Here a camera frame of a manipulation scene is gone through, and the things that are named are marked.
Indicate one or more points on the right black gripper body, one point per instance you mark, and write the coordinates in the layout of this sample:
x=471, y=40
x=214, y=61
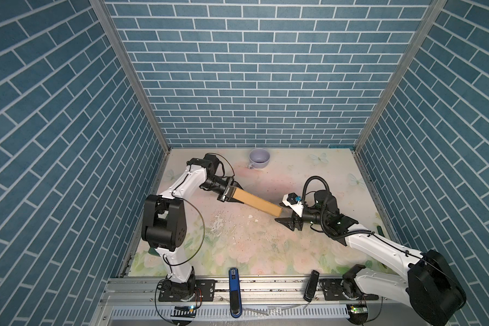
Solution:
x=311, y=216

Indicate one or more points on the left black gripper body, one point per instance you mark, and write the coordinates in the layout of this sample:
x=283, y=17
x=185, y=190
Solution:
x=215, y=185

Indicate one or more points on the brown cardboard box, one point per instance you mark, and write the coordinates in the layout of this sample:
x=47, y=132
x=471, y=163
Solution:
x=256, y=202

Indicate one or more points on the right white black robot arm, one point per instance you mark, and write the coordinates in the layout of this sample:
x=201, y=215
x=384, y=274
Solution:
x=421, y=280

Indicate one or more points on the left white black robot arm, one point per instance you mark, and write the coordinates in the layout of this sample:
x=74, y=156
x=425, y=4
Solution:
x=164, y=225

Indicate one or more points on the lavender ceramic cup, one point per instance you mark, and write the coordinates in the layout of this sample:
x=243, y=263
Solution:
x=258, y=158

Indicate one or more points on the black handheld device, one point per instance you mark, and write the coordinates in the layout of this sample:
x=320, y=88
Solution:
x=310, y=290

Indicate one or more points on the right green controller board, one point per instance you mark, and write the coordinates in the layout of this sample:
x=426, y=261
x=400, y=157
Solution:
x=358, y=310

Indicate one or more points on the blue black handheld tool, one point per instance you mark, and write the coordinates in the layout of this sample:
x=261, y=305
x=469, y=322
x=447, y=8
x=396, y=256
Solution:
x=234, y=293

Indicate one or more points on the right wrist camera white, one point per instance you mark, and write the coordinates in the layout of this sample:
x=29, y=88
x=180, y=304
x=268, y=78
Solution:
x=294, y=202

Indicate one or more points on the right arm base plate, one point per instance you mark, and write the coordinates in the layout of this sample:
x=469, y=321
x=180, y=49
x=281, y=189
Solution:
x=333, y=290

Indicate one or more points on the aluminium front rail frame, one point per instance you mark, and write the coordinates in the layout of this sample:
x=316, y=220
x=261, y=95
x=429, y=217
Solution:
x=270, y=291

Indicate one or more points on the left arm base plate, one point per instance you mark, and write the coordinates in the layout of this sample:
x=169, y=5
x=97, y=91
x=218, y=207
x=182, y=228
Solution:
x=176, y=292

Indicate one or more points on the white slotted cable duct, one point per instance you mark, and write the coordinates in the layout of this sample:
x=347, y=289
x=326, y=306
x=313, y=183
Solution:
x=222, y=313

